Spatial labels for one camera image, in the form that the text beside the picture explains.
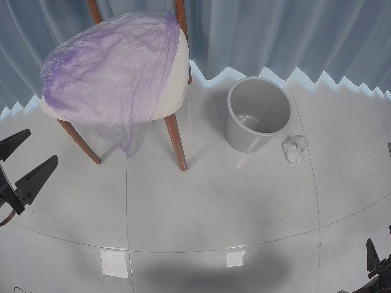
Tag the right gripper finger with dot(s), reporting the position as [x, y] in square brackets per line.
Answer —
[372, 255]
[390, 236]

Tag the white paper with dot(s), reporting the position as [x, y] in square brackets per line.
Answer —
[293, 151]

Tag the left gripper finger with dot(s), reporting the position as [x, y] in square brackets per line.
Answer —
[33, 178]
[13, 143]

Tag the white trash bin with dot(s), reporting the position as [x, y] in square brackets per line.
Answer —
[241, 136]

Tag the pale blue curtain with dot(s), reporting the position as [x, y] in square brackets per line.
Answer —
[275, 26]

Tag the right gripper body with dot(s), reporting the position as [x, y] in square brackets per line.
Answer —
[383, 272]

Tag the purple plastic bag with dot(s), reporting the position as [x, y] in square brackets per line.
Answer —
[107, 72]

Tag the white cushioned wooden chair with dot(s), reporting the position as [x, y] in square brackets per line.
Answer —
[180, 59]

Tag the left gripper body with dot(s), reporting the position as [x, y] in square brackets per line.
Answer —
[12, 197]

